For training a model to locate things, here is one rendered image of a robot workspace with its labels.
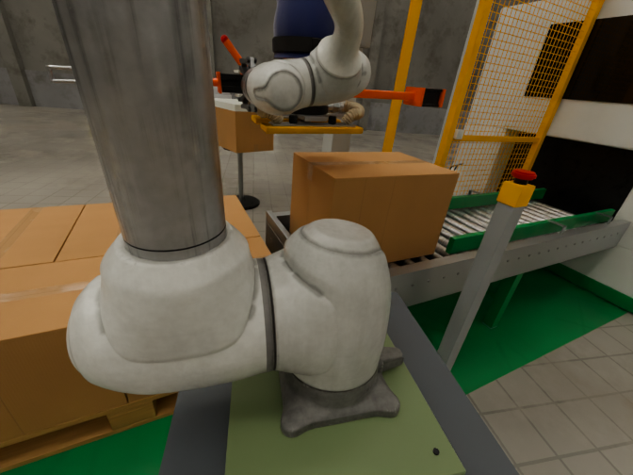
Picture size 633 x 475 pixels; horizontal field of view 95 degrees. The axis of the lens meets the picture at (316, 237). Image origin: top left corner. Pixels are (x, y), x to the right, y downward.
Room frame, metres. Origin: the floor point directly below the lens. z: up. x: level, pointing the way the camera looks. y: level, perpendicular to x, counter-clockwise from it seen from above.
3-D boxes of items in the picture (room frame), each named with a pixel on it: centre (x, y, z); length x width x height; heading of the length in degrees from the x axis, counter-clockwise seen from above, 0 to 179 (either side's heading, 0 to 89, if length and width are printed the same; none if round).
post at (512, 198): (0.94, -0.64, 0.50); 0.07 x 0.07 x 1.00; 28
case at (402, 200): (1.28, -0.22, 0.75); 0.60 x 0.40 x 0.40; 117
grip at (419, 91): (1.01, -0.29, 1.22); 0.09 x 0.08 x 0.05; 23
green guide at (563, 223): (1.59, -1.37, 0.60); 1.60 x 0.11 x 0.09; 118
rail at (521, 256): (1.37, -1.08, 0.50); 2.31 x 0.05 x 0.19; 118
